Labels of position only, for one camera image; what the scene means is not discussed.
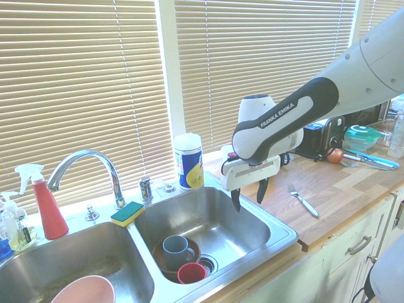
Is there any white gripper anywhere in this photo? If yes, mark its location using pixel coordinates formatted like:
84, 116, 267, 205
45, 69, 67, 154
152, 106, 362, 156
220, 154, 282, 213

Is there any silver metal fork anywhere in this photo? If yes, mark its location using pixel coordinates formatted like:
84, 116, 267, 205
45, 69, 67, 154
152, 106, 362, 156
287, 183, 321, 219

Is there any stainless steel double sink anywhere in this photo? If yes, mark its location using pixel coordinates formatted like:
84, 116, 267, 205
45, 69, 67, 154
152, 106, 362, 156
0, 172, 300, 303

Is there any sink drain strainer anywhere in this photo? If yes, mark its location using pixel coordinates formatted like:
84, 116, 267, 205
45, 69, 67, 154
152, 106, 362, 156
198, 253, 220, 273

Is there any chrome sink knob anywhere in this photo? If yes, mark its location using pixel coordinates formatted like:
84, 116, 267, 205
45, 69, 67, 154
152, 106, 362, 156
84, 204, 100, 222

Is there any Lysol wipes canister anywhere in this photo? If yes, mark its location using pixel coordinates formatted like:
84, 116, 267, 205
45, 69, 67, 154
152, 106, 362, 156
174, 133, 206, 191

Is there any brown wooden bowl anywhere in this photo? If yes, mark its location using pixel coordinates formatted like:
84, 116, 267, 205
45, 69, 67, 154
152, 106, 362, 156
151, 236, 202, 275

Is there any black and silver toaster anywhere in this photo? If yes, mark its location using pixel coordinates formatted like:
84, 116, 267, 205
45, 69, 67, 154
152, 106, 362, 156
302, 115, 347, 160

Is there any grey mug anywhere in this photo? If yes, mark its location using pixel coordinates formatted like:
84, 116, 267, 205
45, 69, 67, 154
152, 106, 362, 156
162, 234, 197, 264

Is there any red apple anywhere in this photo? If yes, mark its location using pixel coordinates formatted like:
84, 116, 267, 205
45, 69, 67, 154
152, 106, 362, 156
326, 147, 345, 164

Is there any red cup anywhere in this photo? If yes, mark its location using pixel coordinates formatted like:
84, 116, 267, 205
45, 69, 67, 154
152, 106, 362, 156
177, 261, 208, 285

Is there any green and yellow sponge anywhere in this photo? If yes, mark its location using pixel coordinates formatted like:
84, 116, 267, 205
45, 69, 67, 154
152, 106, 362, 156
110, 201, 146, 228

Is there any green lidded clear container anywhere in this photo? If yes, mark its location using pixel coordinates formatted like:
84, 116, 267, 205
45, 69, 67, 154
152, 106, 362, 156
343, 124, 383, 153

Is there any chrome curved faucet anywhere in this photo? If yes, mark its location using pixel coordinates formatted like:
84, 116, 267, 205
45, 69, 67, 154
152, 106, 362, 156
46, 149, 128, 210

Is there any beige window blind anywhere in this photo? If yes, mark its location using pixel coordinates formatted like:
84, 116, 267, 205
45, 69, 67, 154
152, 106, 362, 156
358, 0, 404, 36
174, 0, 358, 156
0, 0, 173, 216

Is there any black microwave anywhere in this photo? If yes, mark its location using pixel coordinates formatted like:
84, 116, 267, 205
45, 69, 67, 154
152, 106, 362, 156
345, 100, 391, 126

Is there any clear water bottle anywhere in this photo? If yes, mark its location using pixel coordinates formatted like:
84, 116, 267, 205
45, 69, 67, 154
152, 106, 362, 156
387, 112, 404, 159

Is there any pink bowl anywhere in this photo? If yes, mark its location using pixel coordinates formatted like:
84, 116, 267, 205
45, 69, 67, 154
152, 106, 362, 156
50, 275, 116, 303

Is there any red spray bottle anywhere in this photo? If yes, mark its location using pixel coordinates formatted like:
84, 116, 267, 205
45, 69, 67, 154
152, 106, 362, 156
13, 163, 70, 241

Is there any yellowish round soap bottle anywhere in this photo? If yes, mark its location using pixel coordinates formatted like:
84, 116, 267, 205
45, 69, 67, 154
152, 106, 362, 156
8, 210, 39, 252

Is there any clear pump soap bottle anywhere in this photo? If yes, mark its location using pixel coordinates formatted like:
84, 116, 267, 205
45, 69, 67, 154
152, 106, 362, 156
0, 191, 20, 243

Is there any white handled utensil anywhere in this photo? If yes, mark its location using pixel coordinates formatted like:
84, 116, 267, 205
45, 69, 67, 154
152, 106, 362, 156
340, 153, 373, 169

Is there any metal cabinet handle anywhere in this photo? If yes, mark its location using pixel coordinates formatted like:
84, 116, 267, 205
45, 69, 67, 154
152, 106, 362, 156
347, 234, 373, 256

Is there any teal handled knife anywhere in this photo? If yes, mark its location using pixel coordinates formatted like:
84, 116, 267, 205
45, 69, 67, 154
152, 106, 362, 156
342, 146, 400, 170

